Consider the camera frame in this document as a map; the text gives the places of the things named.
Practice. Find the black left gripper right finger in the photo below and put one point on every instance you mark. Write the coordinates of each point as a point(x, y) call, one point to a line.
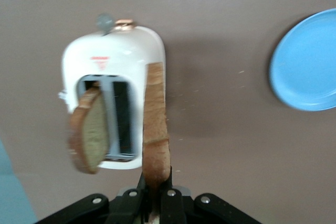
point(173, 208)

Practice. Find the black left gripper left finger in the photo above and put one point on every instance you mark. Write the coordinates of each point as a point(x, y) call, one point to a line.
point(126, 208)

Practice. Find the brown bread slice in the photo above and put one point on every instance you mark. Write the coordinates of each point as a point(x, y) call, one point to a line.
point(155, 129)
point(92, 129)

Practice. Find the blue plate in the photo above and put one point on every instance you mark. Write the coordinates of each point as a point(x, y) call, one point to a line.
point(307, 64)

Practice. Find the brown table cover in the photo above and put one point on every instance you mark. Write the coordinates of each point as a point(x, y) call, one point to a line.
point(223, 142)

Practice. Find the white toaster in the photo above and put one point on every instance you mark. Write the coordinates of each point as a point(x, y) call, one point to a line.
point(118, 51)

